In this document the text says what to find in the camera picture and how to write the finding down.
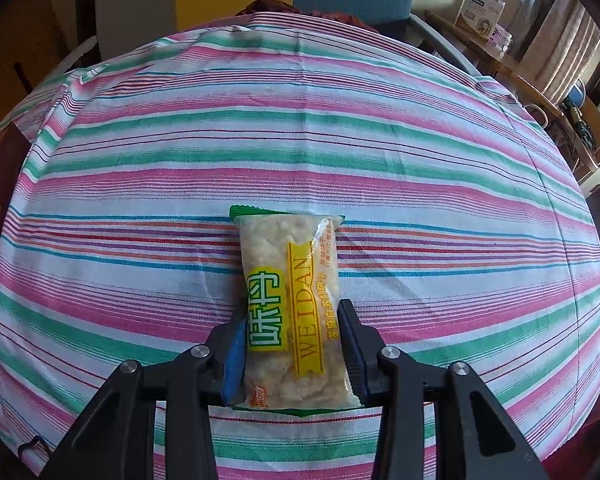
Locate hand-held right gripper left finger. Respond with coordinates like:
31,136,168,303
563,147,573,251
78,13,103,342
40,310,253,480

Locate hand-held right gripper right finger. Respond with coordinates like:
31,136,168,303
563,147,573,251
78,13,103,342
337,299,551,480

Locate green rice cracker packet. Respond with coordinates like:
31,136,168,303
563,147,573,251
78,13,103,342
228,203,366,417

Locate gold metal tin box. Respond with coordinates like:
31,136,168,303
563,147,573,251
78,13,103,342
0,122,31,271

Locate striped tablecloth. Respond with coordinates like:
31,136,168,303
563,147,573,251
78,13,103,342
0,12,600,480

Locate light wooden shelf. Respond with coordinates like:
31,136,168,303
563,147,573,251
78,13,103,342
560,95,600,181

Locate wooden desk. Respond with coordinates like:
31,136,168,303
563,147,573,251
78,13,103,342
425,10,566,121

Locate dark red cloth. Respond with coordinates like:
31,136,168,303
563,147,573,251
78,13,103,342
237,0,381,33

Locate blue round object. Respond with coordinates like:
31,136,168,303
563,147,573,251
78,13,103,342
564,82,588,111

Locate purple jar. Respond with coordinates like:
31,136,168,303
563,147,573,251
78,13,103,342
489,26,514,50

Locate white blue carton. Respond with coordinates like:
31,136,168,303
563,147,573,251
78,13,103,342
454,0,507,40

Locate beige curtain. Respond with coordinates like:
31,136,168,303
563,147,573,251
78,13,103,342
522,0,600,106

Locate black cord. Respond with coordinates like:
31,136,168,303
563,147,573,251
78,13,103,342
17,435,51,461

